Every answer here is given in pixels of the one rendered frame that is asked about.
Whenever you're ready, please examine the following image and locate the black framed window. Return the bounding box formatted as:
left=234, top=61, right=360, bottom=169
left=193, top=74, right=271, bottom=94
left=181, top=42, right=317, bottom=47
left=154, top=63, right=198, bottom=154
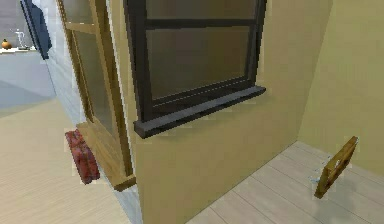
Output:
left=123, top=0, right=268, bottom=140

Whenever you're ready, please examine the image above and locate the white kitchen faucet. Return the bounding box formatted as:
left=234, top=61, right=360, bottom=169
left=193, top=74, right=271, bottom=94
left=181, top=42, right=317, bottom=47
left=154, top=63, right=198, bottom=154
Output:
left=13, top=29, right=30, bottom=51

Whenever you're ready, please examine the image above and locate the small wooden frame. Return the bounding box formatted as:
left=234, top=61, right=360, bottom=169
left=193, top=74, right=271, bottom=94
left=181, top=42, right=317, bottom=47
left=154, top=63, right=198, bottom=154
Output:
left=313, top=135, right=360, bottom=200

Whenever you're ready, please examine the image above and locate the dark blue framed picture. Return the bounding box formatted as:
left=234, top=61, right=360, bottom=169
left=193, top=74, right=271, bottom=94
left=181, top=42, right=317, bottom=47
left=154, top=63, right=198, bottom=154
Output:
left=19, top=0, right=53, bottom=61

